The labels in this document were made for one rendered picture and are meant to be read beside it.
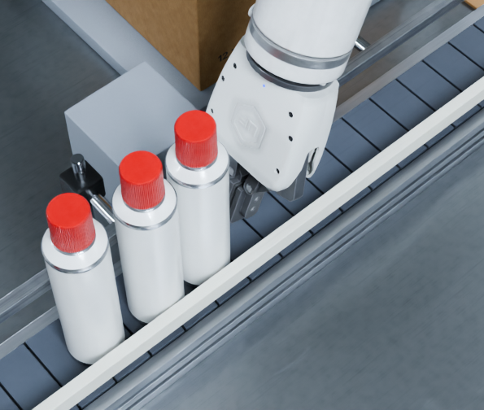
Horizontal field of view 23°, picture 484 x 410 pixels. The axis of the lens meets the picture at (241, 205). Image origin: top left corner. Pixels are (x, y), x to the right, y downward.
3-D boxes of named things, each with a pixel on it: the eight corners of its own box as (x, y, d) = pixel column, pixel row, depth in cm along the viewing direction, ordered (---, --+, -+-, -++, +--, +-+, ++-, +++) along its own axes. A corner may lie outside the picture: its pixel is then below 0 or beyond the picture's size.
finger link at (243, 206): (244, 163, 101) (224, 219, 105) (268, 186, 99) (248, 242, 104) (270, 152, 103) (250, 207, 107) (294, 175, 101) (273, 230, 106)
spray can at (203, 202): (198, 299, 106) (190, 163, 89) (162, 262, 108) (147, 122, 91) (242, 267, 108) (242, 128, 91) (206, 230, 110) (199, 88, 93)
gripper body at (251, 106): (220, 23, 94) (187, 129, 101) (307, 98, 89) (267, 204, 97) (285, 3, 99) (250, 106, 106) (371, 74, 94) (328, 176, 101)
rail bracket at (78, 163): (121, 308, 111) (104, 210, 98) (75, 259, 114) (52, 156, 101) (148, 289, 112) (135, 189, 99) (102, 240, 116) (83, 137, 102)
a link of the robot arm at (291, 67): (227, 5, 92) (217, 37, 94) (303, 71, 88) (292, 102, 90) (299, -16, 97) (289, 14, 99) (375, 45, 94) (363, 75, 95)
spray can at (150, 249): (151, 338, 104) (134, 207, 87) (115, 299, 106) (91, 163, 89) (197, 304, 106) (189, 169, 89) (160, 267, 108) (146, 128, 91)
